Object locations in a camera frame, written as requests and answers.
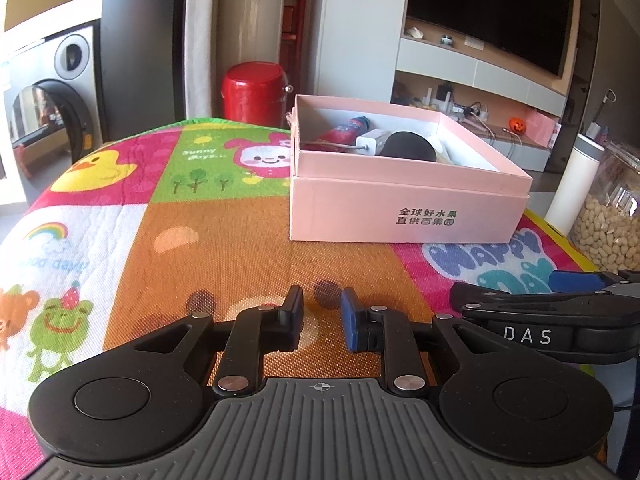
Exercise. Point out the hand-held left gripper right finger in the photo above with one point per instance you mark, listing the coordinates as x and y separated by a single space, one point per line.
351 320

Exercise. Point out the clear jar of peanuts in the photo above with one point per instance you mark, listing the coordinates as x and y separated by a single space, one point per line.
610 230

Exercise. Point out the pink toothpaste tube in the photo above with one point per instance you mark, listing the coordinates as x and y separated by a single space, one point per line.
345 129

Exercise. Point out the orange pumpkin toy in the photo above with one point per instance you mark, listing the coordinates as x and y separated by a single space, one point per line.
517 126

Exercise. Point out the white thermos bottle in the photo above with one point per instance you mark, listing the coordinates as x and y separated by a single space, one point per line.
575 185

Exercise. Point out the silver washing machine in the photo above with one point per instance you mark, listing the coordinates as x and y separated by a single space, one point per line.
47 120

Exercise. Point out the silver tumble dryer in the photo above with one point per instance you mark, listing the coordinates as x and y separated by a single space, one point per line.
65 55

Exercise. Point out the cream white tube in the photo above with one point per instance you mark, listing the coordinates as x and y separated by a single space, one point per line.
442 147

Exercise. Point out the pink carton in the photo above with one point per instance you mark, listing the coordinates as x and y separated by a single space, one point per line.
542 127

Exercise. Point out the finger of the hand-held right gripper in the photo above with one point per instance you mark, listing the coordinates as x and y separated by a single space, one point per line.
525 305
570 281

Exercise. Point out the colourful printed play mat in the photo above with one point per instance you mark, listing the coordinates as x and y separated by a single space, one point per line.
150 220

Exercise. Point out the black rounded device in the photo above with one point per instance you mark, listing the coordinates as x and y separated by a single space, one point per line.
407 146

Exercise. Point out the white curtain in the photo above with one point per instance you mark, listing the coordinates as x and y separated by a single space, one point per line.
225 35

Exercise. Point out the white rectangular adapter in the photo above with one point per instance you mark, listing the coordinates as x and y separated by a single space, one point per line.
372 142

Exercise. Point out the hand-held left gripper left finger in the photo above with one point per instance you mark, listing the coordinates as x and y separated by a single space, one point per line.
295 310

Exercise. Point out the red metal bin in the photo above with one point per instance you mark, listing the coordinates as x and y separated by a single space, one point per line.
252 92

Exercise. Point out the white television cabinet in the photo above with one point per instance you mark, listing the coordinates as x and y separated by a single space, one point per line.
450 67

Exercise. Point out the pink cardboard box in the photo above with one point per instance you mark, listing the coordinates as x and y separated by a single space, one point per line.
350 205

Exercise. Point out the black television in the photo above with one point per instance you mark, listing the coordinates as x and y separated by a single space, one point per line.
495 10

